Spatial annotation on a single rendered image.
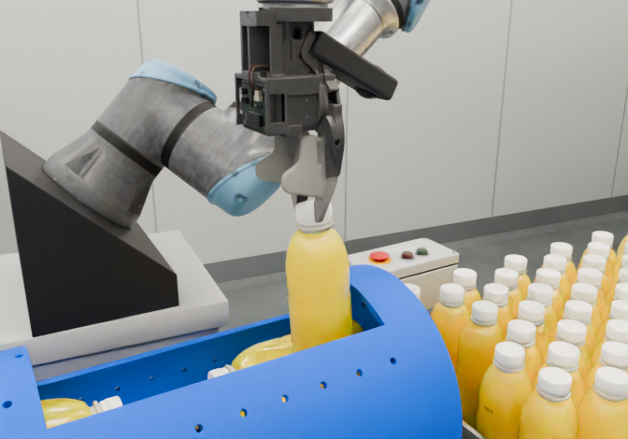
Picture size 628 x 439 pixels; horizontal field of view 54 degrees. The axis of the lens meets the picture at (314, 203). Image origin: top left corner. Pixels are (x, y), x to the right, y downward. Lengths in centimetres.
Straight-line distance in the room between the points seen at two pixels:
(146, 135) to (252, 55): 33
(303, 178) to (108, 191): 36
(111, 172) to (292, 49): 38
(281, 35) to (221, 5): 276
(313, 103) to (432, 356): 30
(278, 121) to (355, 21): 43
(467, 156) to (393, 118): 65
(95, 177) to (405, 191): 323
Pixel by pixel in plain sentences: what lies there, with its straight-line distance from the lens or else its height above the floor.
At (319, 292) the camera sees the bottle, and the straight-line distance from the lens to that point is 66.
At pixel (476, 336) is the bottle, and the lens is 99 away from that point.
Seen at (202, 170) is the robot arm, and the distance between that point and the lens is 86.
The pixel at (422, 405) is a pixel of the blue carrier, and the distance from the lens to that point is 68.
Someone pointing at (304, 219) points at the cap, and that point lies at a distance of 65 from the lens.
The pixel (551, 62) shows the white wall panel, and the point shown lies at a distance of 454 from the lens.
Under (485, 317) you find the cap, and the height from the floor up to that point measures 109.
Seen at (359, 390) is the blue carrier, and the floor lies 118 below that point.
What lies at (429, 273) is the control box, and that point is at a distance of 116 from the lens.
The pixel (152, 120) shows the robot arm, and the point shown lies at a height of 139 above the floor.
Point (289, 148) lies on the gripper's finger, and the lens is 66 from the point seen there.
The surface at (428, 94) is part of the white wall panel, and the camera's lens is 394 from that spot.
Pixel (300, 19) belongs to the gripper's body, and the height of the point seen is 153.
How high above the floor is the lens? 154
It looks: 18 degrees down
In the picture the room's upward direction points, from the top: straight up
